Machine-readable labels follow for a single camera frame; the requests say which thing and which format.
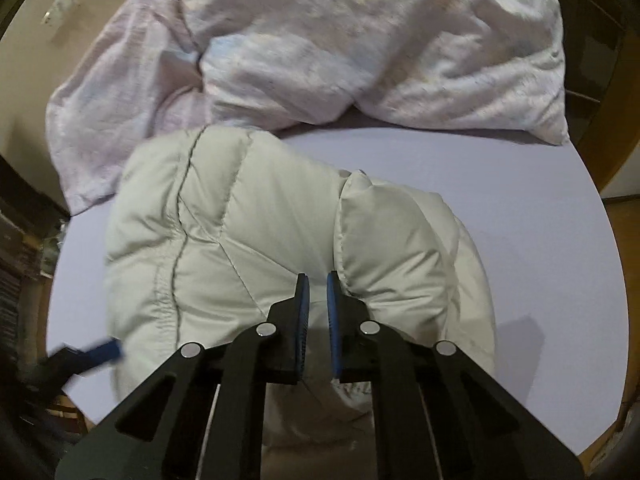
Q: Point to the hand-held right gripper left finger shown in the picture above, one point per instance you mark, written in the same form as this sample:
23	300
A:
301	330

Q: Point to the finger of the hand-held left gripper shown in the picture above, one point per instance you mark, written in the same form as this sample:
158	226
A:
102	352

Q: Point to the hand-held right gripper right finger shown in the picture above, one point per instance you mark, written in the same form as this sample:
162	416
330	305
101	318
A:
334	330

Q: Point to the light grey puffer jacket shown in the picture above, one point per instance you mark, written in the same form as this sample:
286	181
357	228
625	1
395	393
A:
240	220

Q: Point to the cluttered dark shelf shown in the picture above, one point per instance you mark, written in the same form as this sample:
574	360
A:
22	260

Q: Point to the bed with lavender sheet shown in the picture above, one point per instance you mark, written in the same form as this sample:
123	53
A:
525	240

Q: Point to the pale pink blanket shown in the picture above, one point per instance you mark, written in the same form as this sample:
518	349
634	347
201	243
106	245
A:
115	100

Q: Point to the dark wooden rack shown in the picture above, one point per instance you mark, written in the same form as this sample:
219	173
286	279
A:
595	25

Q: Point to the brown wooden frame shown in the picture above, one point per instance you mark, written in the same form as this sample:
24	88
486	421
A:
620	125

